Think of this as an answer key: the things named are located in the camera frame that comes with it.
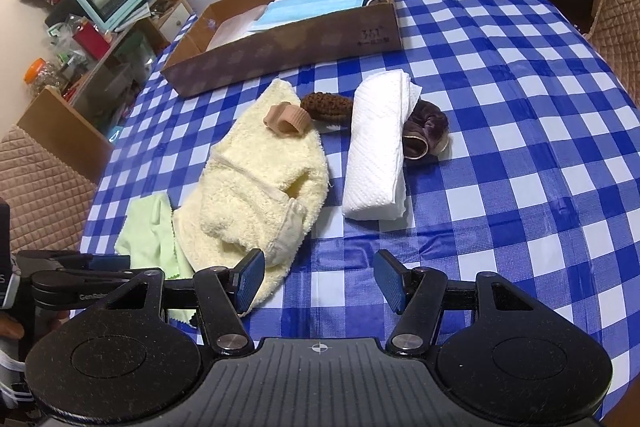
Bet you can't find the cardboard box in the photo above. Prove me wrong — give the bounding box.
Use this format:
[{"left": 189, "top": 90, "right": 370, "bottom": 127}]
[{"left": 160, "top": 0, "right": 403, "bottom": 100}]

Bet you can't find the blue face mask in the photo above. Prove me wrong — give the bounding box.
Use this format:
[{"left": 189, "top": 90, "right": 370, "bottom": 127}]
[{"left": 248, "top": 0, "right": 386, "bottom": 34}]

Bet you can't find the white packet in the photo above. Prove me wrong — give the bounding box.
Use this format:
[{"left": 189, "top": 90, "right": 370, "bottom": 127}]
[{"left": 206, "top": 7, "right": 273, "bottom": 52}]

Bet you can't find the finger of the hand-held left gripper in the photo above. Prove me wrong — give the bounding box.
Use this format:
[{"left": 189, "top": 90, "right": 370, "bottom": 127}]
[
  {"left": 31, "top": 269, "right": 146, "bottom": 291},
  {"left": 12, "top": 251, "right": 132, "bottom": 272}
]

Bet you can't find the blue white checkered tablecloth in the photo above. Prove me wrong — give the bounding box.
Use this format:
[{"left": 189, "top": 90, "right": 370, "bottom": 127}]
[{"left": 82, "top": 0, "right": 640, "bottom": 427}]

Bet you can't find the yellow terry towel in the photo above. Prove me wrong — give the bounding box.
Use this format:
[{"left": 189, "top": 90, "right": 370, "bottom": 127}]
[{"left": 172, "top": 78, "right": 331, "bottom": 310}]

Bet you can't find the beige quilted chair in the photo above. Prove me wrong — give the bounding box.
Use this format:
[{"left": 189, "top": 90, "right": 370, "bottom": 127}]
[
  {"left": 582, "top": 0, "right": 640, "bottom": 100},
  {"left": 0, "top": 124, "right": 98, "bottom": 258}
]

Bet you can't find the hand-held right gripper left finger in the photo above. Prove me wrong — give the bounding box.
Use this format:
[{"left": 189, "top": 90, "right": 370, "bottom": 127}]
[{"left": 100, "top": 248, "right": 267, "bottom": 355}]

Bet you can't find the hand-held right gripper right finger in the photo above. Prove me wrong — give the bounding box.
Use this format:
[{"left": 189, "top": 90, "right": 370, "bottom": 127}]
[{"left": 374, "top": 249, "right": 546, "bottom": 355}]

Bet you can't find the brown knitted scrunchie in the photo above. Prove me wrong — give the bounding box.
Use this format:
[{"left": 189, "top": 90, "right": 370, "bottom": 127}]
[{"left": 300, "top": 92, "right": 357, "bottom": 125}]

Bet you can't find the person's left hand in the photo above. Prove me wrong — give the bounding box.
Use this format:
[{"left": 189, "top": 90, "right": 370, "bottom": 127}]
[{"left": 0, "top": 312, "right": 25, "bottom": 341}]

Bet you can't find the beige silicone toe separator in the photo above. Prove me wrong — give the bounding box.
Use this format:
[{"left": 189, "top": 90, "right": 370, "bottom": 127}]
[{"left": 263, "top": 103, "right": 312, "bottom": 135}]

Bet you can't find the orange lidded clear jar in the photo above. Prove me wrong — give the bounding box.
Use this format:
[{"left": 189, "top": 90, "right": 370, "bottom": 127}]
[{"left": 23, "top": 58, "right": 63, "bottom": 100}]

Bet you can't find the light green cloth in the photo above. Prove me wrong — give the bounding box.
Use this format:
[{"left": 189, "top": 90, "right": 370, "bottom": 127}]
[{"left": 114, "top": 193, "right": 196, "bottom": 280}]

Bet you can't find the dark brown velvet scrunchie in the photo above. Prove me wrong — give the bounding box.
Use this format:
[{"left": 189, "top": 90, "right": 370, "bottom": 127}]
[{"left": 402, "top": 98, "right": 451, "bottom": 160}]

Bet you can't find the folded white paper towel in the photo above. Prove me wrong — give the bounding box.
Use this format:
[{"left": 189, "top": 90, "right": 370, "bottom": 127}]
[{"left": 341, "top": 69, "right": 425, "bottom": 222}]

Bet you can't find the wooden shelf unit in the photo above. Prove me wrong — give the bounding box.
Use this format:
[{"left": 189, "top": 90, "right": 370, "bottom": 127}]
[{"left": 15, "top": 0, "right": 196, "bottom": 185}]

